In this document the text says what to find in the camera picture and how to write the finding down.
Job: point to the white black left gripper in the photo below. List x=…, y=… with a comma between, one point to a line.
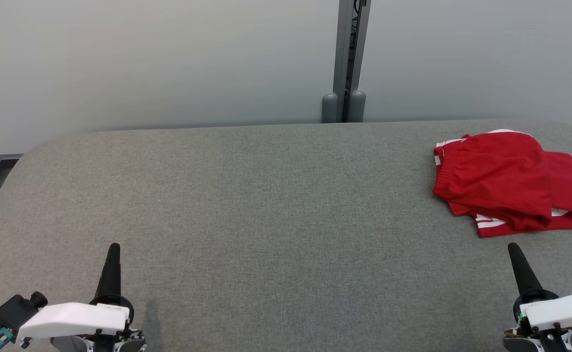
x=80, y=318

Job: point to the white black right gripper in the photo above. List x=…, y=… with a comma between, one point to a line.
x=560, y=313

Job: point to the grey rounded post foot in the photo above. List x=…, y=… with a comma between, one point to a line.
x=330, y=110
x=357, y=107

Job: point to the grey vertical partition post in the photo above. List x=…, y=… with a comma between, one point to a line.
x=342, y=49

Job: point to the red Bulls shorts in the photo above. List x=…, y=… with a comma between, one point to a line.
x=496, y=176

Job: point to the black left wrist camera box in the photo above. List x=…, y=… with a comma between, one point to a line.
x=14, y=315

